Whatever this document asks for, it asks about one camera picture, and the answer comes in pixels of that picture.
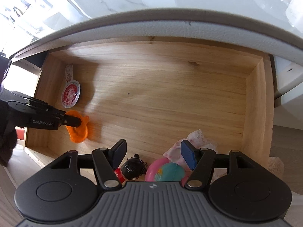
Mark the white table drawer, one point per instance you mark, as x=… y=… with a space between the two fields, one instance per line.
x=165 y=87

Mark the beige fuzzy slipper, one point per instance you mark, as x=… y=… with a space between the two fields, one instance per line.
x=275 y=165

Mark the pink and teal ball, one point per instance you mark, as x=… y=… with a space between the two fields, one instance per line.
x=163 y=172

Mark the pink cloth pouch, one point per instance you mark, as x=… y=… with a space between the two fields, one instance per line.
x=175 y=151

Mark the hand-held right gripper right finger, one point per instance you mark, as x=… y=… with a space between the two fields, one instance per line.
x=187 y=153

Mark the black-haired doll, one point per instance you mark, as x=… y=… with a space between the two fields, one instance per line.
x=133 y=166

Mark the red and white paper tag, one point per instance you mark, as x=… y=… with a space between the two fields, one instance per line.
x=70 y=93

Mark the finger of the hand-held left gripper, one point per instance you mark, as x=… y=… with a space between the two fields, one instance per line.
x=60 y=111
x=71 y=121

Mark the white marble-top table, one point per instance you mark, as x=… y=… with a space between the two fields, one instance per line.
x=165 y=26

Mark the small red object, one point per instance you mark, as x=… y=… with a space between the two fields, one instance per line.
x=20 y=134

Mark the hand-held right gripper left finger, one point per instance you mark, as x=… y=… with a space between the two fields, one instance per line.
x=119 y=152

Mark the orange plastic toy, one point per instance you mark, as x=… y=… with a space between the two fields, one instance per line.
x=79 y=132

